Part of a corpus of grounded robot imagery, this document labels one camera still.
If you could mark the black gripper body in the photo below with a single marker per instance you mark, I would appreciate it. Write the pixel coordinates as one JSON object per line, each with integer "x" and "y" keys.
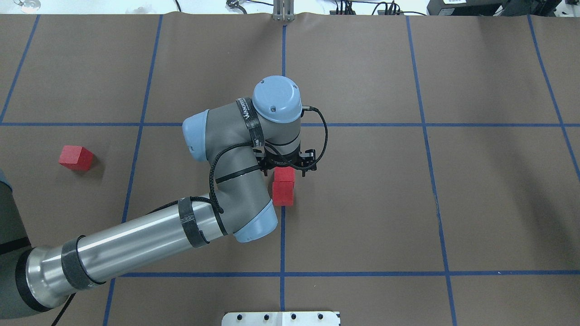
{"x": 282, "y": 161}

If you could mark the red block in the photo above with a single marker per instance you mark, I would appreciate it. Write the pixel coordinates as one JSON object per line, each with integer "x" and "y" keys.
{"x": 76, "y": 158}
{"x": 283, "y": 193}
{"x": 284, "y": 174}

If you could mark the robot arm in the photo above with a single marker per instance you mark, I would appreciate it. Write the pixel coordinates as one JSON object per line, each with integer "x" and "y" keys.
{"x": 240, "y": 142}

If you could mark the black box with label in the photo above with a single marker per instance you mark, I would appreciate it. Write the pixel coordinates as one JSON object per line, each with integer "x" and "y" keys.
{"x": 463, "y": 7}

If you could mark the round metal disc with clip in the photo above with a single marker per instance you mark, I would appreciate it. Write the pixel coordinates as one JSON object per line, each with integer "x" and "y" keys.
{"x": 28, "y": 6}

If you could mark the aluminium frame post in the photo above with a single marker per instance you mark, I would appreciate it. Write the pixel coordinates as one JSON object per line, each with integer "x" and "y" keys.
{"x": 283, "y": 10}

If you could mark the white pedestal column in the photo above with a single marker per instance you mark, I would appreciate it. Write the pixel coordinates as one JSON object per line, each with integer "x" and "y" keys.
{"x": 291, "y": 318}

